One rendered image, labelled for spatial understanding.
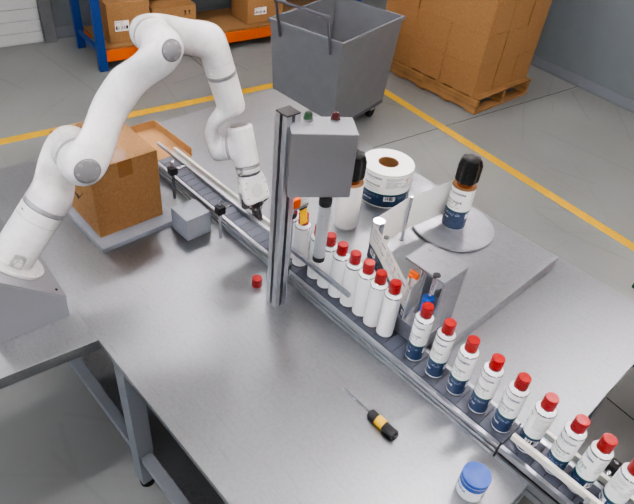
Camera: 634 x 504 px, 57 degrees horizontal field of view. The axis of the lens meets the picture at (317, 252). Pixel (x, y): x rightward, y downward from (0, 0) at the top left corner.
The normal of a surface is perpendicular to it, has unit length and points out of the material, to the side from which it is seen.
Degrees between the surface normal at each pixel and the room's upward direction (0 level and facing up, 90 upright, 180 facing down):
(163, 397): 0
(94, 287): 0
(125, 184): 90
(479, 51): 90
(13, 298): 90
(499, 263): 0
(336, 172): 90
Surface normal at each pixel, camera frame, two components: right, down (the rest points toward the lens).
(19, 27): 0.57, 0.57
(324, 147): 0.13, 0.65
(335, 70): -0.58, 0.53
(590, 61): -0.81, 0.32
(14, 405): 0.09, -0.76
